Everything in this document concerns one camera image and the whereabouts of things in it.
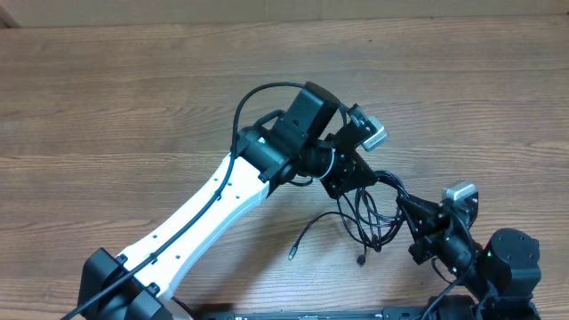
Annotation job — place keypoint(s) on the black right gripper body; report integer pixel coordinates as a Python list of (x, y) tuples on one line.
[(428, 241)]

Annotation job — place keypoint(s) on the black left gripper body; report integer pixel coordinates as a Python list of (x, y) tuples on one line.
[(342, 169)]

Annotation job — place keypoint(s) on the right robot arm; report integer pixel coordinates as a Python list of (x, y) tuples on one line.
[(495, 281)]

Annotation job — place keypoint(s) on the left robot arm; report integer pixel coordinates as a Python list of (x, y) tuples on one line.
[(316, 137)]

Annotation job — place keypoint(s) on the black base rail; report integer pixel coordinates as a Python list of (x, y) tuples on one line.
[(306, 315)]

